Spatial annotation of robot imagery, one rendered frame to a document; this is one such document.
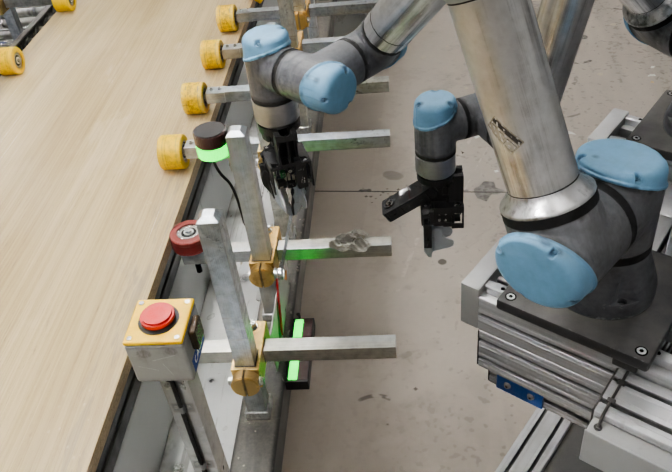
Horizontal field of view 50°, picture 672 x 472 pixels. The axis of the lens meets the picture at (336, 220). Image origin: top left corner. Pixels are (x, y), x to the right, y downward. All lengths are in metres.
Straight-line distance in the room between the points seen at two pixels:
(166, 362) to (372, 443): 1.38
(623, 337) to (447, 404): 1.26
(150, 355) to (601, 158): 0.60
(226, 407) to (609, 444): 0.78
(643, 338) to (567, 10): 0.48
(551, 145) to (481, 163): 2.37
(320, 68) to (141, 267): 0.60
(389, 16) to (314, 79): 0.14
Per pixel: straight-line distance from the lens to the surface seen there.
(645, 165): 0.99
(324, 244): 1.48
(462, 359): 2.38
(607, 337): 1.07
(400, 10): 1.06
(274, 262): 1.46
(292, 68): 1.09
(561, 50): 1.18
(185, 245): 1.48
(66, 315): 1.43
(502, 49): 0.81
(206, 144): 1.29
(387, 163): 3.22
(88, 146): 1.91
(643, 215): 0.99
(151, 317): 0.87
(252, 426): 1.40
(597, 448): 1.10
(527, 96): 0.82
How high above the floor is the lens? 1.81
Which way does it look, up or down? 38 degrees down
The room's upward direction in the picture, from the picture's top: 7 degrees counter-clockwise
